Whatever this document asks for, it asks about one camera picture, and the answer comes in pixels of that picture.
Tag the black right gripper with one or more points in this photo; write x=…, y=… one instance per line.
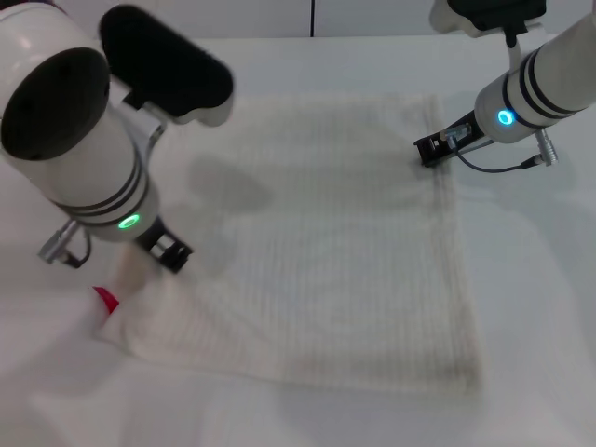
x=461, y=135

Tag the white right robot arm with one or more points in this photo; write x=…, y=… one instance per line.
x=535, y=84

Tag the white ribbed towel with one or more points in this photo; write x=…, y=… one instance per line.
x=326, y=256

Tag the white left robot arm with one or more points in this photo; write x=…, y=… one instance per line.
x=70, y=130

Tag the red towel label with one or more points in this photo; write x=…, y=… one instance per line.
x=108, y=302

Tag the black vertical wall strip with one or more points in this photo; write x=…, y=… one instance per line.
x=313, y=18

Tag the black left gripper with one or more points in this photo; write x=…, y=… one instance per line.
x=165, y=247

